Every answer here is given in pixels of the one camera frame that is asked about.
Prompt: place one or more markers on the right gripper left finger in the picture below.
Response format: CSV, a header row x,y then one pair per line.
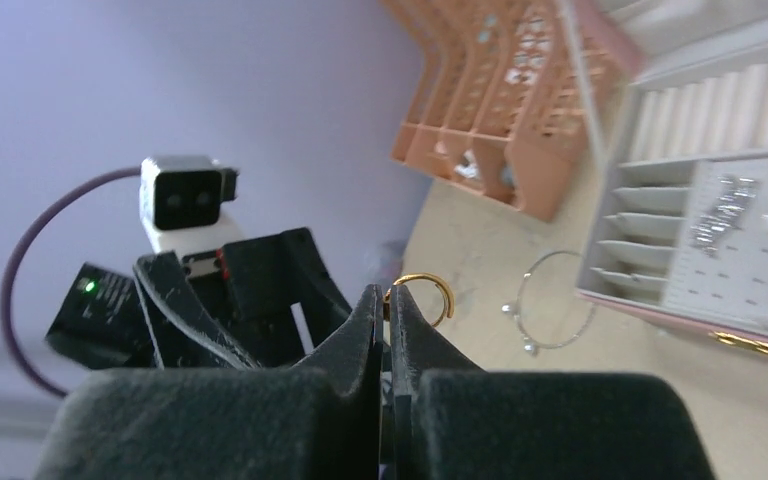
x,y
318,419

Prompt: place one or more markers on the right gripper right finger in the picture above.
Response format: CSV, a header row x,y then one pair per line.
x,y
468,423

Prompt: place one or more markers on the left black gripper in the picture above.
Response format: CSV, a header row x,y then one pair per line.
x,y
231,307

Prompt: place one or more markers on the pink jewelry box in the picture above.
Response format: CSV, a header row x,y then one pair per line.
x,y
680,238

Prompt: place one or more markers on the orange plastic file organizer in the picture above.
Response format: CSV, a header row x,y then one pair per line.
x,y
502,102

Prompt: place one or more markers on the earrings in box tray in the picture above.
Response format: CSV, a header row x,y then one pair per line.
x,y
728,206

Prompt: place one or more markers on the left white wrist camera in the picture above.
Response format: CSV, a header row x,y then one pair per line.
x,y
181,201

